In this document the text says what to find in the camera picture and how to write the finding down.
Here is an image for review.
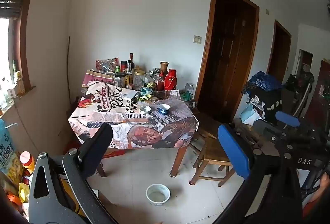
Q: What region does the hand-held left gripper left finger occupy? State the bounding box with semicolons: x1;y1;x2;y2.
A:
28;123;114;224

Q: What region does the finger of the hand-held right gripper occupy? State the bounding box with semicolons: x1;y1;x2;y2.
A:
275;111;320;137
253;121;313;149

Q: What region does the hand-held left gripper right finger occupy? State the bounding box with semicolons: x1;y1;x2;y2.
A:
217;123;304;224

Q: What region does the white box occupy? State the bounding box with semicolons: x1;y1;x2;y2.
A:
123;90;141;101

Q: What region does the white plastic bowl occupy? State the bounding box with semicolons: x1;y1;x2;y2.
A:
146;184;171;206

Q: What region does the person's right hand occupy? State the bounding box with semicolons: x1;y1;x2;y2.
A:
320;172;330;188

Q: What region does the wooden stool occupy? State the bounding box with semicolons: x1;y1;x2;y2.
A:
189;136;236;187

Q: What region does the white curved rod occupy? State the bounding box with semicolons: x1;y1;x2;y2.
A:
293;83;309;117

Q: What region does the light blue bag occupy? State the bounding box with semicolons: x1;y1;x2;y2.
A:
240;103;262;126

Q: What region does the dark red cabinet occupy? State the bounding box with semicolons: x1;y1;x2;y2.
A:
308;59;330;134

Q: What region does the table with printed tablecloth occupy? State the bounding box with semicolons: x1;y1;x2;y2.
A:
68;69;199;150

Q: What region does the person's orange garment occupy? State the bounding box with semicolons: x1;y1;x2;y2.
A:
302;186;330;220

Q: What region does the blue patterned cloth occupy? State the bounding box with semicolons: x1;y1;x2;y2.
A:
244;71;283;93

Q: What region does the dark wooden door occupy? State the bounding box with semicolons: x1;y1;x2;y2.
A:
266;19;292;83
194;0;259;123

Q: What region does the orange white lid canister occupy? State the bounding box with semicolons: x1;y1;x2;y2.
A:
20;151;36;175

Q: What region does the black lid plastic jar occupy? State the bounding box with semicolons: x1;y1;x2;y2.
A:
113;72;126;88

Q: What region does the clear liquor bottle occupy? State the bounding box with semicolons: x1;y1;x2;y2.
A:
125;63;133;85

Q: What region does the gold lid glass jar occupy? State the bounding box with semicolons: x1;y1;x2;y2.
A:
133;70;145;90

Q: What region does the red snack bag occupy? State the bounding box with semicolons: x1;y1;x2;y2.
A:
96;58;121;71

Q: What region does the yellow plastic bag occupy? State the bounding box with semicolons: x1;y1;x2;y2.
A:
18;183;30;202

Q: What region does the thin wooden stick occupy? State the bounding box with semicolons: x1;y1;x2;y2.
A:
67;36;73;103

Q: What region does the blue yellow printed bag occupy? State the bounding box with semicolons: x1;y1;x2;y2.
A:
0;119;25;188

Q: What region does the dark wine bottle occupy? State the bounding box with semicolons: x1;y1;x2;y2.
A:
128;53;135;77

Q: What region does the red bottle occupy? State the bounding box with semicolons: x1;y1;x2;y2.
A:
156;71;165;91

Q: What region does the red thermos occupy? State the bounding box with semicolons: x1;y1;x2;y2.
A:
164;68;176;90

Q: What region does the yellow label bottle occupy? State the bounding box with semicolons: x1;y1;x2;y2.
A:
15;71;26;95

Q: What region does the brown ceramic vase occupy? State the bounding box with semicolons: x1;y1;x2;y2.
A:
159;61;170;75

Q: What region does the white door frame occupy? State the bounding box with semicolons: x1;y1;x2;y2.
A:
294;49;314;77

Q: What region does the thin dark cable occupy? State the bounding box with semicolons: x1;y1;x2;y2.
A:
14;101;66;156

